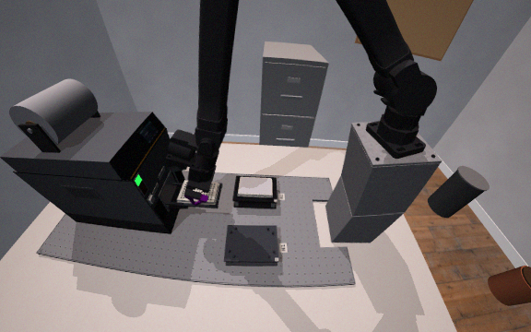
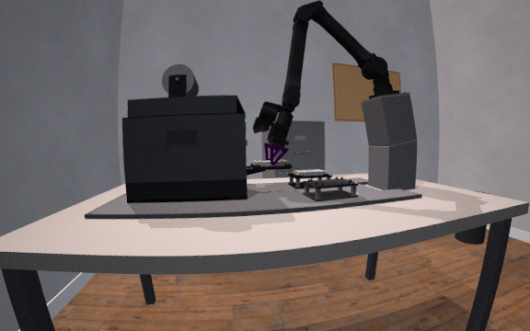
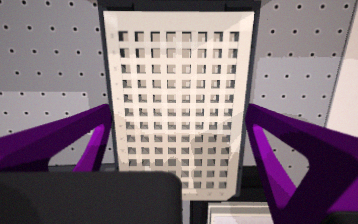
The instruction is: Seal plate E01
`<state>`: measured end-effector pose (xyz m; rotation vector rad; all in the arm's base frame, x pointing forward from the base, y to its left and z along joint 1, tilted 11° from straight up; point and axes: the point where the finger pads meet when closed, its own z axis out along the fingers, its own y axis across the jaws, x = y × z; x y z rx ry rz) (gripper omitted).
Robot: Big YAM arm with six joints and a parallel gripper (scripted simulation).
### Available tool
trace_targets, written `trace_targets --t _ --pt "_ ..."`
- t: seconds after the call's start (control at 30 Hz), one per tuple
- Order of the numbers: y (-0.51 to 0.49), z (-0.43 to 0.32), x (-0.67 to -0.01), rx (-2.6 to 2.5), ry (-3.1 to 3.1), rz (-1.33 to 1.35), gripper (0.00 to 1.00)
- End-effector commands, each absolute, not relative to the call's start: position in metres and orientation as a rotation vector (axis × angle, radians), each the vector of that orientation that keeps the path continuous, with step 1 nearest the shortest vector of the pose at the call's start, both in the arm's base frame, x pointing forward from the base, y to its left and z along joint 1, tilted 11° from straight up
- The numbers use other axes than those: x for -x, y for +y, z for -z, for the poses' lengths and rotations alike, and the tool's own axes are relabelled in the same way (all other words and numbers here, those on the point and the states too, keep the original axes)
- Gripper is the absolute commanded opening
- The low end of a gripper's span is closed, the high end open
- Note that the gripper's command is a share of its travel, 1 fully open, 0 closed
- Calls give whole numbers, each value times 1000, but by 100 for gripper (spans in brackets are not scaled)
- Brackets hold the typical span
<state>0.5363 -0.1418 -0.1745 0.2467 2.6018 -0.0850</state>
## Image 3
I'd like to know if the black rectangular frame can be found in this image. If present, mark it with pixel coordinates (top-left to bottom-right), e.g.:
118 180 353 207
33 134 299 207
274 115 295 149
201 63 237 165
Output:
190 166 267 224

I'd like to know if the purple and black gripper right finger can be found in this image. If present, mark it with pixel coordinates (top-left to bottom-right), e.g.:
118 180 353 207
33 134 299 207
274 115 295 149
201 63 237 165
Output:
245 104 358 224

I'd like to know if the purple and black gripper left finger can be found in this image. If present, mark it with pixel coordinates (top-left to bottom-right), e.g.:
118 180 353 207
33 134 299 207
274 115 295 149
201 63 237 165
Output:
0 104 112 172

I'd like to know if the grey perforated base plate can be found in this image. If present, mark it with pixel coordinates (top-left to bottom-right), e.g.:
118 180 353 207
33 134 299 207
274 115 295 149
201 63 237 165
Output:
0 0 358 187

